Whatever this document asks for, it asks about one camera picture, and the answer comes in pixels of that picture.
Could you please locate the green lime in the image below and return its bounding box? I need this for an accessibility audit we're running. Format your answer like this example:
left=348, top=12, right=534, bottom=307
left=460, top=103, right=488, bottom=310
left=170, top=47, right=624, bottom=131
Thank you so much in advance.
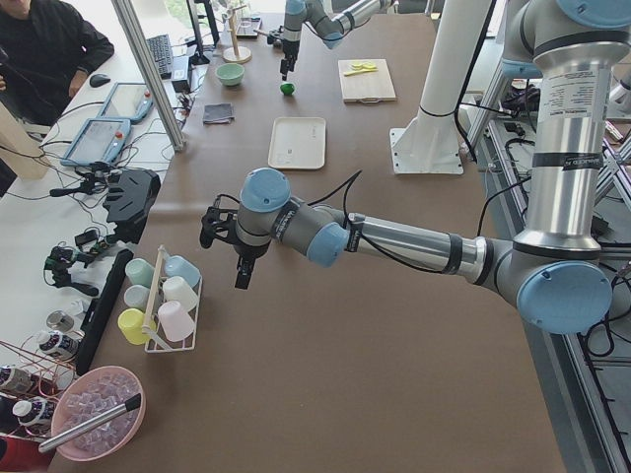
left=279, top=82, right=296, bottom=97

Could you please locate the wooden cutting board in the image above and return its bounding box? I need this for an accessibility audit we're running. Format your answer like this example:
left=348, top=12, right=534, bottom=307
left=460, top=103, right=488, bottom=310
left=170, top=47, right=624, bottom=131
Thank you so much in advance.
left=337, top=59, right=397, bottom=103

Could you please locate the light blue cup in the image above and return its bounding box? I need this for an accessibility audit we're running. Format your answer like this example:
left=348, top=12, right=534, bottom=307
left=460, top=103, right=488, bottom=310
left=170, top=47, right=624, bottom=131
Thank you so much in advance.
left=164, top=255, right=201, bottom=288

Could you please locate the person in black shirt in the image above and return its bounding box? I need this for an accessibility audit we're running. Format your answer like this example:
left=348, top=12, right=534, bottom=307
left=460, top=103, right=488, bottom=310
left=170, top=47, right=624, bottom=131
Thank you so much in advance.
left=1, top=0, right=114, bottom=126

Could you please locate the cream rabbit tray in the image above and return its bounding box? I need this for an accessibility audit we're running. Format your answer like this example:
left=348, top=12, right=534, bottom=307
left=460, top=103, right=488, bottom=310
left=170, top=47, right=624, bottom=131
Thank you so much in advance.
left=267, top=117, right=326, bottom=170

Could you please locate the teach pendant tablet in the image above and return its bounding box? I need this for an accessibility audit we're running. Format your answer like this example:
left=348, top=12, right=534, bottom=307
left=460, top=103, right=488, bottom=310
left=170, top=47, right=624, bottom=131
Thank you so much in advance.
left=60, top=117, right=131, bottom=167
left=99, top=82, right=154, bottom=124

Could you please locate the black flat bar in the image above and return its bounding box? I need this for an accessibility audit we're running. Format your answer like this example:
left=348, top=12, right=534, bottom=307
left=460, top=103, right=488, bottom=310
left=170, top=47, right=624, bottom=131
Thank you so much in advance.
left=75, top=249, right=134, bottom=376

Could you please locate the black keyboard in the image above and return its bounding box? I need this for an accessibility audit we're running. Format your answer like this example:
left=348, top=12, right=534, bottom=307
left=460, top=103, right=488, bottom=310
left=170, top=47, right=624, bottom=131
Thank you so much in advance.
left=146, top=34, right=173, bottom=79

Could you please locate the yellow plastic knife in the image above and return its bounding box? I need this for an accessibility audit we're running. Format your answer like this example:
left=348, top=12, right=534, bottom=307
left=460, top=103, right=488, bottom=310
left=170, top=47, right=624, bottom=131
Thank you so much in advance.
left=343, top=68, right=378, bottom=77

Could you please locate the aluminium frame post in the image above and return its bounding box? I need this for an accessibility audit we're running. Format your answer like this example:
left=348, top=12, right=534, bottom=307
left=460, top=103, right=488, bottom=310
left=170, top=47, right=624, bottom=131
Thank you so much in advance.
left=111, top=0, right=185, bottom=152

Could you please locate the grey folded cloth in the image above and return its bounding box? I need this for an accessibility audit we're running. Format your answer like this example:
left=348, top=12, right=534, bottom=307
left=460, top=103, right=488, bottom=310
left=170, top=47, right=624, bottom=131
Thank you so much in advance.
left=202, top=102, right=234, bottom=124

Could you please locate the black plastic housing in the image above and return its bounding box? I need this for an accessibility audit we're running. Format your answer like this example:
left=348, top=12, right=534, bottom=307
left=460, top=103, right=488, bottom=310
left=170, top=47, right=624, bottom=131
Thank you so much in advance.
left=103, top=169, right=161, bottom=243

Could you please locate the mint green bowl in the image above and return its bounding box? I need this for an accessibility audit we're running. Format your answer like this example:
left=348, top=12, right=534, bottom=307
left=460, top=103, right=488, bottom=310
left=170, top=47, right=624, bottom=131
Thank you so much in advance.
left=215, top=63, right=245, bottom=87

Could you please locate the black computer mouse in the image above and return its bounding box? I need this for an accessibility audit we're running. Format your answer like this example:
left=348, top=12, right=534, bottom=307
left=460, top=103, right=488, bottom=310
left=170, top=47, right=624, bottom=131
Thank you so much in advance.
left=89, top=73, right=111, bottom=88

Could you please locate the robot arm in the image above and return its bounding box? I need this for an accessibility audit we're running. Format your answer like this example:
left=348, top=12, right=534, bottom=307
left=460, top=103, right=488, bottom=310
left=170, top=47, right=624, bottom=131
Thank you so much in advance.
left=228, top=1, right=630, bottom=334
left=280, top=0, right=395, bottom=81

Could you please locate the pink bowl of ice cubes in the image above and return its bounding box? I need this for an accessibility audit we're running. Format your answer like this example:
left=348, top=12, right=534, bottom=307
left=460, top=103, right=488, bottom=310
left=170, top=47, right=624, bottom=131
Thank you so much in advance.
left=50, top=366, right=146, bottom=462

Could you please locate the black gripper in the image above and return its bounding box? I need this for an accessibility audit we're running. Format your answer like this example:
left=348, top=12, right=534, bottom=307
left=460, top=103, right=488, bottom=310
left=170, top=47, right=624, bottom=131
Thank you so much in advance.
left=235, top=245, right=257, bottom=290
left=280, top=39, right=299, bottom=80

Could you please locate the pink cup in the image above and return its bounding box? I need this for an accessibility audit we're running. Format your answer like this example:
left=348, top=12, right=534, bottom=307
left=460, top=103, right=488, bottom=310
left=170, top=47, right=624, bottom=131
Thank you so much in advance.
left=158, top=301, right=195, bottom=342

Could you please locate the metal ice scoop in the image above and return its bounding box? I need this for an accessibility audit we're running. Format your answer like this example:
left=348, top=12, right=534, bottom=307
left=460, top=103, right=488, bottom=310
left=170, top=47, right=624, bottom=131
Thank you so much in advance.
left=38, top=393, right=142, bottom=453

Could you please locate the yellow cup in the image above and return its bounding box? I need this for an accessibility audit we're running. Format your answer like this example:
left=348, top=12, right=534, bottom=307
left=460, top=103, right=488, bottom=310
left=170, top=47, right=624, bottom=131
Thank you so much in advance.
left=117, top=308, right=150, bottom=345

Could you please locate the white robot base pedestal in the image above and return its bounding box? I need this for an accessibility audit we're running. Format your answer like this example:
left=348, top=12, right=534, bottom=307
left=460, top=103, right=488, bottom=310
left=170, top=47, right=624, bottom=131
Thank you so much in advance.
left=390, top=0, right=495, bottom=174

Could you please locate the white cup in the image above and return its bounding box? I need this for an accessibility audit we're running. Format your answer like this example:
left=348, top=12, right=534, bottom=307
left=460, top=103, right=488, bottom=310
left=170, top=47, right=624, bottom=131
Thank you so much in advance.
left=123, top=285, right=150, bottom=311
left=162, top=276, right=198, bottom=312

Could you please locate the round wooden stand base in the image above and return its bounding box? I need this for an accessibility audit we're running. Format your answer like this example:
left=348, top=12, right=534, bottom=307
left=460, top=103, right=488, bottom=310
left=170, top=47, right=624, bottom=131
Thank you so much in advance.
left=222, top=3, right=253, bottom=64

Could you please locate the white wire cup rack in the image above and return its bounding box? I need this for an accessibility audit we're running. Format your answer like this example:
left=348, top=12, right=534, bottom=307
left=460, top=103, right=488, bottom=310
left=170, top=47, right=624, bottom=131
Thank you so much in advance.
left=141, top=245, right=203, bottom=354

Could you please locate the mint green cup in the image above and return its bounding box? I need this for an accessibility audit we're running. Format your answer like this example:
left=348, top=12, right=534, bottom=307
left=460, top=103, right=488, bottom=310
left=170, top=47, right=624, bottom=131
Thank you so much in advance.
left=125, top=258, right=155, bottom=288

